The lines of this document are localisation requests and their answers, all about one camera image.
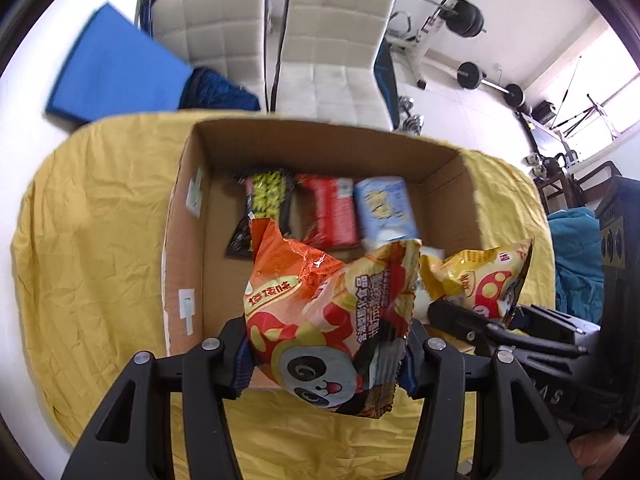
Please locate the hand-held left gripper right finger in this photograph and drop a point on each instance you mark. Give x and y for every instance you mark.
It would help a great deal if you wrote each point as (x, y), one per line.
(410, 375)

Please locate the person's right hand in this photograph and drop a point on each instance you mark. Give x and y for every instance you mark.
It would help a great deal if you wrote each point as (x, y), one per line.
(589, 452)

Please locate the black and yellow snack packet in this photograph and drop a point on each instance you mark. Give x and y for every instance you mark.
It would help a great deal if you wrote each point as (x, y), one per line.
(267, 195)

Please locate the teal cloth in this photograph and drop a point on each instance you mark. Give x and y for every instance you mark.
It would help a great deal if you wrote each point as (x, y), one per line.
(575, 260)

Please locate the white pouch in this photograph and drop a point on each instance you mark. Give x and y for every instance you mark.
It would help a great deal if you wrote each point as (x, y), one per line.
(434, 253)

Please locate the orange panda snack packet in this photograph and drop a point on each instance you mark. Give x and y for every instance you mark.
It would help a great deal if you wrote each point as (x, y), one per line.
(320, 310)

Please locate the short barbell with black plates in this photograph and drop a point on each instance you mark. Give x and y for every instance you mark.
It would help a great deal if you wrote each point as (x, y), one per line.
(470, 75)

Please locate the dark blue quilted bag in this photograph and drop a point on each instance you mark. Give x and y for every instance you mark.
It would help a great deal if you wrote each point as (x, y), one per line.
(215, 92)

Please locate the yellow mushroom snack packet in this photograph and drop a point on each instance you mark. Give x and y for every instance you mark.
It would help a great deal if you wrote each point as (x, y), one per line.
(480, 275)

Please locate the dark wooden chair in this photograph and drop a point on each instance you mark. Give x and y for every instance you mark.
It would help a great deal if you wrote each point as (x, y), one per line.
(595, 180)

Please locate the yellow tablecloth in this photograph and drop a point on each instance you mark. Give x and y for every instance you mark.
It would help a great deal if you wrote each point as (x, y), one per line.
(100, 260)

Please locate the black folding frame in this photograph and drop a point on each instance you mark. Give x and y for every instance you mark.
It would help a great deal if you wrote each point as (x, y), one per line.
(145, 5)

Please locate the black bench pad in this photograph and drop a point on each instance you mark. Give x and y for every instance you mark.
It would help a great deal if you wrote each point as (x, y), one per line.
(387, 80)

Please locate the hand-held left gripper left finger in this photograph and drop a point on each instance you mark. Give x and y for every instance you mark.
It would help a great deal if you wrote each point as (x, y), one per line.
(242, 360)

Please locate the pair of shoes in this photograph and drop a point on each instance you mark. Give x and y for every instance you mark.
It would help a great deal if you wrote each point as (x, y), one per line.
(542, 165)

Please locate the red snack packet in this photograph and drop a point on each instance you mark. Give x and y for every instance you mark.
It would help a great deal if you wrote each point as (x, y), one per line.
(330, 210)

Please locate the black tripod stand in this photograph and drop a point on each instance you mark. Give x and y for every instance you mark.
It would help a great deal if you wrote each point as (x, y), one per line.
(590, 115)

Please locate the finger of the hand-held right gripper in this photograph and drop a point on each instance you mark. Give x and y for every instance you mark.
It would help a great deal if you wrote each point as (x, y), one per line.
(550, 325)
(460, 322)

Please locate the cardboard box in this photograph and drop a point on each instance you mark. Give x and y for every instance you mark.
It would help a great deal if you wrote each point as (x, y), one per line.
(220, 280)

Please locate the black speaker box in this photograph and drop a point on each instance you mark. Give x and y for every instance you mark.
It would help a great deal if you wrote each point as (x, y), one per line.
(543, 112)

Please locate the light blue snack packet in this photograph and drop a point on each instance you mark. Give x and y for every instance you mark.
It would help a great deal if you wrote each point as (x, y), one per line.
(385, 205)

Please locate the small chrome dumbbell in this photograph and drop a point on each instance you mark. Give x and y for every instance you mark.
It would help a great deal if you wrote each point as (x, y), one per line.
(412, 122)

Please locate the blue foam mat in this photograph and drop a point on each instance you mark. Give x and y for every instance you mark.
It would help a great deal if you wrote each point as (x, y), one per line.
(115, 70)

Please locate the white padded chair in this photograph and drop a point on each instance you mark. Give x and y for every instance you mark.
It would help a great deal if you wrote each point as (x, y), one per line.
(330, 35)
(215, 25)

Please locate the black treadmill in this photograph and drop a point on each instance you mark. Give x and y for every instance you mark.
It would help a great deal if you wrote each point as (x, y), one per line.
(547, 135)

